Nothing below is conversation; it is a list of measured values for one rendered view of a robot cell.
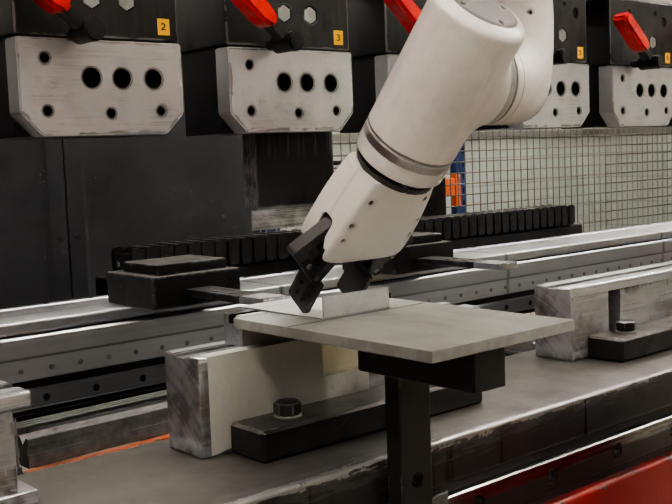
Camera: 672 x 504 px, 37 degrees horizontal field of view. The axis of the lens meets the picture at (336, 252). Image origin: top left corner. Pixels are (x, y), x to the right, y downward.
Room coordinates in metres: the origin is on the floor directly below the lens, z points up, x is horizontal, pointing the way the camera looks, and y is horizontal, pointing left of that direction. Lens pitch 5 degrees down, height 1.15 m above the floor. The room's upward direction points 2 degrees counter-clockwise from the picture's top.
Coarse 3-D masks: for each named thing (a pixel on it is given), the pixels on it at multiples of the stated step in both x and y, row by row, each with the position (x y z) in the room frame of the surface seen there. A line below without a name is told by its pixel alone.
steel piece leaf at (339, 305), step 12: (384, 288) 0.97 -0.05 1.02; (324, 300) 0.92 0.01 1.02; (336, 300) 0.93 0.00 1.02; (348, 300) 0.94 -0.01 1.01; (360, 300) 0.95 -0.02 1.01; (372, 300) 0.96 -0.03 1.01; (384, 300) 0.97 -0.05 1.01; (276, 312) 0.97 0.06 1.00; (288, 312) 0.96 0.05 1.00; (300, 312) 0.96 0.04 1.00; (312, 312) 0.96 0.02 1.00; (324, 312) 0.92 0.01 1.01; (336, 312) 0.93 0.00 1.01; (348, 312) 0.94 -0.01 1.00; (360, 312) 0.95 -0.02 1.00
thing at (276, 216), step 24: (264, 144) 0.99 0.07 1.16; (288, 144) 1.01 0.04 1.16; (312, 144) 1.03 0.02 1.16; (264, 168) 0.99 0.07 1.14; (288, 168) 1.01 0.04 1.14; (312, 168) 1.03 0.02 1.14; (264, 192) 0.99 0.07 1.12; (288, 192) 1.01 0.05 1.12; (312, 192) 1.03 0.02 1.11; (264, 216) 1.00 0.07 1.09; (288, 216) 1.02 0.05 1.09
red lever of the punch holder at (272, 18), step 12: (240, 0) 0.90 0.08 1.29; (252, 0) 0.90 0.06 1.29; (264, 0) 0.91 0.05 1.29; (252, 12) 0.91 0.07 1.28; (264, 12) 0.91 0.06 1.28; (264, 24) 0.92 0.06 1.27; (276, 24) 0.92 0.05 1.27; (276, 36) 0.93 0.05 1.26; (288, 36) 0.92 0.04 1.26; (300, 36) 0.93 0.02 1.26; (276, 48) 0.94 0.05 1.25; (288, 48) 0.93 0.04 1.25; (300, 48) 0.93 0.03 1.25
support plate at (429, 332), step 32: (256, 320) 0.93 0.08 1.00; (288, 320) 0.93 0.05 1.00; (320, 320) 0.92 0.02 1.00; (352, 320) 0.91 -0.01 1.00; (384, 320) 0.91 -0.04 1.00; (416, 320) 0.90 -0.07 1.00; (448, 320) 0.89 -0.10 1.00; (480, 320) 0.89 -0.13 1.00; (512, 320) 0.88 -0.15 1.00; (544, 320) 0.87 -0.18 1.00; (384, 352) 0.79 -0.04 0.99; (416, 352) 0.77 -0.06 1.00; (448, 352) 0.77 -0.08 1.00; (480, 352) 0.79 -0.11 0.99
